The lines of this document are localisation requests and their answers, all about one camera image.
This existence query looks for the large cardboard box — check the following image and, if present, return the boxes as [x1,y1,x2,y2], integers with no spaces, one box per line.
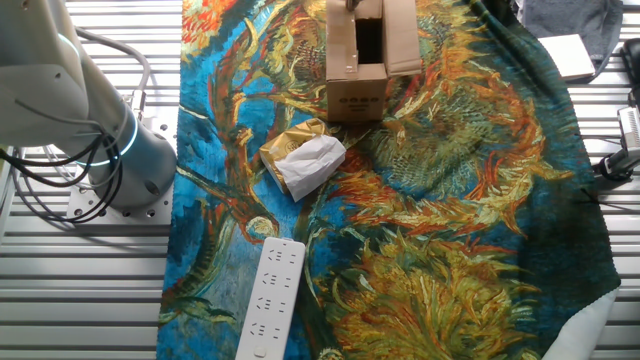
[324,0,424,125]

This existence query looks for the gold tissue pack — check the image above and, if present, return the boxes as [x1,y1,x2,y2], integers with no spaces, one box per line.
[258,118,347,203]

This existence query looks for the sunflower painting print cloth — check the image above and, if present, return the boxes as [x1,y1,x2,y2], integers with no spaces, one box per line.
[155,0,622,360]

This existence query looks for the white flat pad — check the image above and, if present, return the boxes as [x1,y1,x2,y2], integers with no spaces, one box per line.
[537,33,597,81]

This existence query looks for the grey towel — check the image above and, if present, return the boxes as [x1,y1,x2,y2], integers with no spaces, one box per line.
[514,0,625,85]

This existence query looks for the black plastic object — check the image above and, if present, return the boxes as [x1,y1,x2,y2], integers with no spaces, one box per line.
[619,38,640,106]

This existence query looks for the grey robot power hose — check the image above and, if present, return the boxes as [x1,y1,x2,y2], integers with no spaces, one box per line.
[74,27,152,121]

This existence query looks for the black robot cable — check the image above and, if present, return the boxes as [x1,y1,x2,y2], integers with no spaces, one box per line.
[0,130,125,225]

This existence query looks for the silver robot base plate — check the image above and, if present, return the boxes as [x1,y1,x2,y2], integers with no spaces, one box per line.
[67,117,176,225]

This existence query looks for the silver depth camera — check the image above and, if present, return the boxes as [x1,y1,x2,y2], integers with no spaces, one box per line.
[617,105,640,151]

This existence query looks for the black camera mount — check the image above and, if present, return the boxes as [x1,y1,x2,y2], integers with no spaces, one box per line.
[592,147,640,182]

